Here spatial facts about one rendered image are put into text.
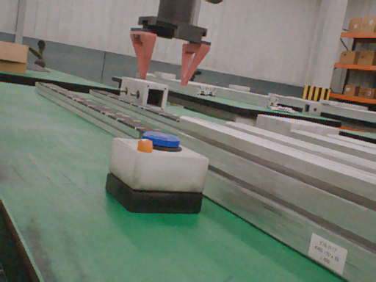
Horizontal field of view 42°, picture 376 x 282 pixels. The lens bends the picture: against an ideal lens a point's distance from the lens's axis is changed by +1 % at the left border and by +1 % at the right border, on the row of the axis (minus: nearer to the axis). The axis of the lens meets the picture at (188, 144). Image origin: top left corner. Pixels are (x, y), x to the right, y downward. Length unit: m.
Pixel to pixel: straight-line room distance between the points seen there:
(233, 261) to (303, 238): 0.08
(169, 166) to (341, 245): 0.18
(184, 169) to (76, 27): 11.49
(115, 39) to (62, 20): 1.32
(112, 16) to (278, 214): 11.84
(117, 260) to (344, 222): 0.18
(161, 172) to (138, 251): 0.12
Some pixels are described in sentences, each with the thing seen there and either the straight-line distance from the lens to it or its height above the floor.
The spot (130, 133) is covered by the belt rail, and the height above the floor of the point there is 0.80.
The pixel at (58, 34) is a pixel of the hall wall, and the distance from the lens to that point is 11.85.
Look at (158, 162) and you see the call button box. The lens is 0.48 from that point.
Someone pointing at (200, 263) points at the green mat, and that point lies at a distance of 0.39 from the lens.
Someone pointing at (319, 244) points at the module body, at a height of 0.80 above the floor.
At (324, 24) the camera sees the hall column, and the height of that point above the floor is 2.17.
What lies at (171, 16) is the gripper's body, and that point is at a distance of 0.82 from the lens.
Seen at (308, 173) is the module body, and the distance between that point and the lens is 0.45.
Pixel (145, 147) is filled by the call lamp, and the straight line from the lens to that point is 0.47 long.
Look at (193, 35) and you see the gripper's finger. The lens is 0.82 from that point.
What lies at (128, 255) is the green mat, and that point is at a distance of 0.38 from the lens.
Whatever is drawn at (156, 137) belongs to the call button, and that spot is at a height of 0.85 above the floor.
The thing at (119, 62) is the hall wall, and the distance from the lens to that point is 12.28.
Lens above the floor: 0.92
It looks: 8 degrees down
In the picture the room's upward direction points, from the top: 10 degrees clockwise
